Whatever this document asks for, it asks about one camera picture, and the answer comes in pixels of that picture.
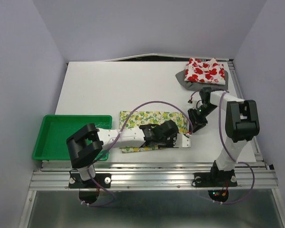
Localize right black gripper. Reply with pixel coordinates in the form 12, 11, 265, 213
187, 103, 217, 132

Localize lemon print skirt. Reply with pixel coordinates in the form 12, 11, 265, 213
119, 111, 188, 153

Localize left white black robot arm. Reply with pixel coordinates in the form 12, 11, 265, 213
66, 120, 180, 187

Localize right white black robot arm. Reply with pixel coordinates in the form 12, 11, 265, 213
188, 87, 260, 188

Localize grey folded skirt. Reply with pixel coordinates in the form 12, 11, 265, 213
175, 70, 228, 91

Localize red poppy print skirt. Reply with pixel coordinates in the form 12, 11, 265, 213
184, 58, 226, 86

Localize green plastic tray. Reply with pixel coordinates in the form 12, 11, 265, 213
32, 115, 113, 161

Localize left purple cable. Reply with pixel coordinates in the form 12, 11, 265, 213
79, 101, 194, 208

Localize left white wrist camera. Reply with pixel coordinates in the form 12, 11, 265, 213
174, 133, 191, 148

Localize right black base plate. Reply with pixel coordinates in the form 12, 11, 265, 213
192, 172, 238, 188

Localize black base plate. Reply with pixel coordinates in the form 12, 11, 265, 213
192, 172, 238, 188
68, 173, 112, 189

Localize right side aluminium rail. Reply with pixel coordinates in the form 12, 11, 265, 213
224, 59, 276, 171

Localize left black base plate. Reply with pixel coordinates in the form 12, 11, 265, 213
68, 173, 112, 189

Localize aluminium front rail frame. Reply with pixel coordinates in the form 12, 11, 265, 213
19, 160, 285, 228

